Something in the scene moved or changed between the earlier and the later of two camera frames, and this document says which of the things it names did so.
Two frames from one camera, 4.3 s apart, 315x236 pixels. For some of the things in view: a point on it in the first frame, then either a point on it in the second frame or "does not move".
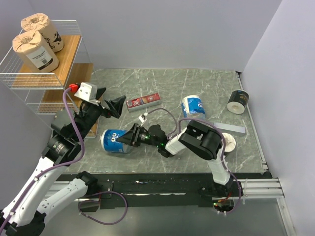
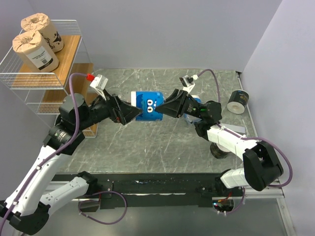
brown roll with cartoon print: x=40 y=22 does not move
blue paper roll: x=109 y=141 -> x=148 y=101
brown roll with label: x=30 y=46 does not move
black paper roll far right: x=237 y=100 does not move
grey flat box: x=230 y=127 does not move
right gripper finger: x=127 y=138 -> x=177 y=96
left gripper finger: x=99 y=92 -> x=126 y=111
